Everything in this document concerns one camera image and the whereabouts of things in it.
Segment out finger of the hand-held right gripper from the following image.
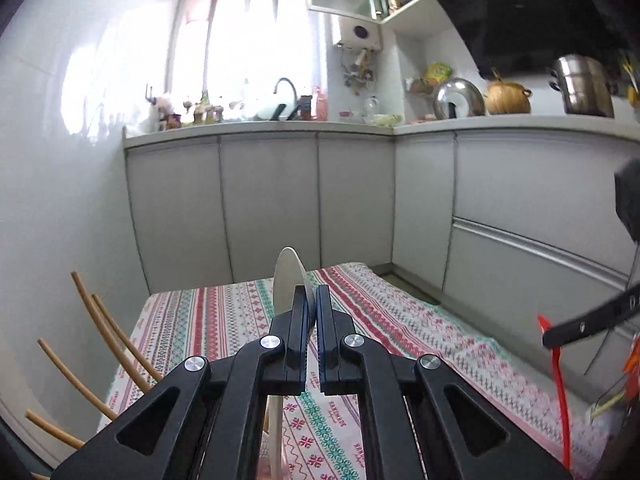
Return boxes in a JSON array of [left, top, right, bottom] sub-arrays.
[[542, 284, 640, 351]]

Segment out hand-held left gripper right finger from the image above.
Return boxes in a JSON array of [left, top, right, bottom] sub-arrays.
[[315, 285, 576, 480]]

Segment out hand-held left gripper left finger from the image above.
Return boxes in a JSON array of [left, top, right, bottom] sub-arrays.
[[52, 285, 313, 480]]

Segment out small white plastic spoon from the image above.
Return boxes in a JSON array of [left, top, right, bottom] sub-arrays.
[[269, 246, 317, 480]]

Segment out red plastic spoon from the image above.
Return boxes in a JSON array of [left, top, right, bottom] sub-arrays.
[[537, 314, 572, 468]]

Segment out hanging kitchen utensils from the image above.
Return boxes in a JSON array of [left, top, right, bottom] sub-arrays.
[[342, 50, 376, 96]]

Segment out red plastic bag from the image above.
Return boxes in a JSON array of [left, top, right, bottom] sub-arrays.
[[620, 332, 640, 377]]

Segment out striped patterned tablecloth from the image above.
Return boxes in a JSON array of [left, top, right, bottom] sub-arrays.
[[97, 261, 616, 480]]

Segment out white kitchen base cabinets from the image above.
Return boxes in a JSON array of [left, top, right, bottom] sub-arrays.
[[122, 127, 640, 411]]

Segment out white kitchen countertop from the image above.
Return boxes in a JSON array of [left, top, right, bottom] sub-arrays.
[[122, 112, 640, 148]]

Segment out stainless steel steamer pot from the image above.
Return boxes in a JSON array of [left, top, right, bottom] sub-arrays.
[[547, 54, 618, 118]]

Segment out curved metal faucet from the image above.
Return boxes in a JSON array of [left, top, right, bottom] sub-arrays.
[[274, 77, 301, 121]]

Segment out small potted plants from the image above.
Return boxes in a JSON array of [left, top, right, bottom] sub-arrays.
[[182, 90, 226, 126]]

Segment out orange pumpkin-shaped pot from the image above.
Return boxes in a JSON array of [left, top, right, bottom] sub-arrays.
[[485, 70, 532, 116]]

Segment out steel wok lid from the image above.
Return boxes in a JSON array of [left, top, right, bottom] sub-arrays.
[[432, 77, 487, 120]]

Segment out yellow snack bag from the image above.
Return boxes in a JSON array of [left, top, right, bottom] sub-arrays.
[[422, 62, 453, 86]]

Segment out kitchen window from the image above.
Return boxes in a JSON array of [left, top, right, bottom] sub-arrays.
[[170, 0, 331, 121]]

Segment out white water heater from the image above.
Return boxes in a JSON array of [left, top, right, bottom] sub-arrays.
[[331, 15, 383, 53]]

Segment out black range hood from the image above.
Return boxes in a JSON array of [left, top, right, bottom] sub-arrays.
[[427, 0, 640, 81]]

